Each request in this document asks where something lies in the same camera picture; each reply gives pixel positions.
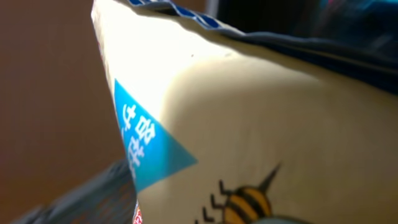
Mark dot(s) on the yellow snack chip bag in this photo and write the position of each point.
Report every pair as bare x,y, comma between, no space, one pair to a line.
219,131

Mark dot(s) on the grey plastic mesh basket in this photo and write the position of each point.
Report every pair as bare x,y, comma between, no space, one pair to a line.
110,197

